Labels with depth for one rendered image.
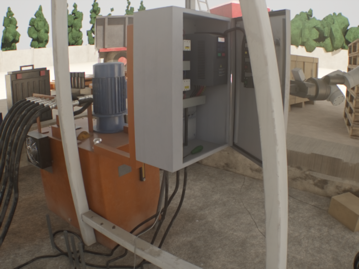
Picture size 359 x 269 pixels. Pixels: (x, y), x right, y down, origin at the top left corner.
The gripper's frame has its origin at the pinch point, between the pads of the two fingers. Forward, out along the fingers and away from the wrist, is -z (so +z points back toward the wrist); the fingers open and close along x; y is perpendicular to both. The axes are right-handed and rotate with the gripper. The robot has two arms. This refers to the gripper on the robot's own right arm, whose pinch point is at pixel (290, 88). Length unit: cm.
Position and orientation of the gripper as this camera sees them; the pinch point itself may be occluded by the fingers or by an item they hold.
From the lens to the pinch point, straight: 105.6
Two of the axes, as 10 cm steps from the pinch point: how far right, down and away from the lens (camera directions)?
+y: 0.0, 9.6, 2.7
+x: 3.0, 2.6, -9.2
